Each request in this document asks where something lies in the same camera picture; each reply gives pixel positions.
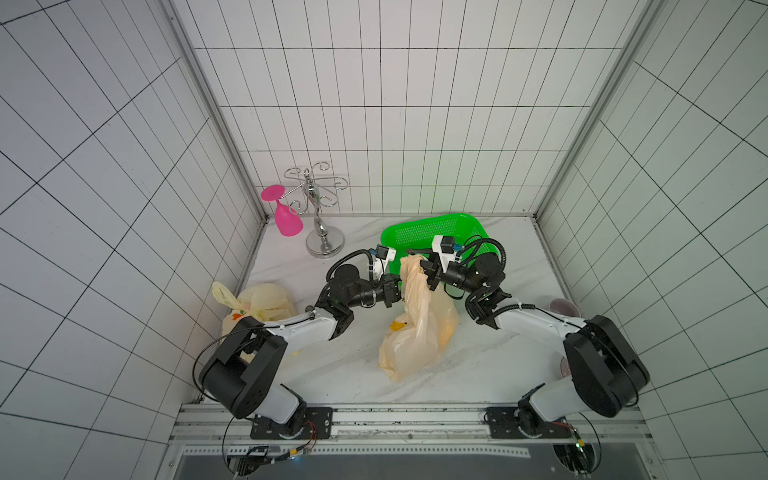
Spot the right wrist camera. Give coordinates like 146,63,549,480
432,235,461,273

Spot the aluminium mounting rail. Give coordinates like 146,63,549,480
169,403,651,459

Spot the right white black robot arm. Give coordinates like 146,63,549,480
407,249,650,438

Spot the yellow printed plastic bag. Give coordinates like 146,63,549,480
212,282,297,343

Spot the silver metal glass rack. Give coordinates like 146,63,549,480
283,161,349,259

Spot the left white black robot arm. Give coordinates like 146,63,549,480
197,265,402,437

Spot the plain beige plastic bag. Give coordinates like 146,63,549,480
379,254,459,382

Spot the green plastic basket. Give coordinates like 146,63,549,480
380,213,487,275

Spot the pink plastic wine glass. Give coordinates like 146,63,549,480
261,185,303,237

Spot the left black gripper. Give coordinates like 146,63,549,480
348,272,421,308

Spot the purple mug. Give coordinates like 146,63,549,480
548,298,582,318

